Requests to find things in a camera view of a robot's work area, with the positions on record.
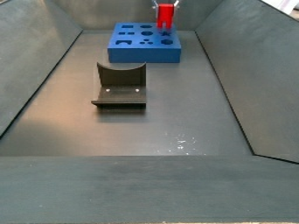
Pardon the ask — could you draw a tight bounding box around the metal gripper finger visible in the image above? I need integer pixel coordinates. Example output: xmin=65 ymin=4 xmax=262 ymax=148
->
xmin=150 ymin=0 xmax=158 ymax=13
xmin=172 ymin=0 xmax=180 ymax=12

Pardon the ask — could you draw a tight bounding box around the blue shape-sorting block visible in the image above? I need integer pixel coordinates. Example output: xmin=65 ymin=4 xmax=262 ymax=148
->
xmin=106 ymin=23 xmax=181 ymax=63

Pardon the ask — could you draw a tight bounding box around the red square-circle object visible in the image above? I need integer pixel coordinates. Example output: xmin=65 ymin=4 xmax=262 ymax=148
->
xmin=156 ymin=3 xmax=173 ymax=29

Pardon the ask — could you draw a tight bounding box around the black curved fixture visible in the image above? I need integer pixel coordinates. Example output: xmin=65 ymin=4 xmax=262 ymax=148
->
xmin=90 ymin=64 xmax=146 ymax=107

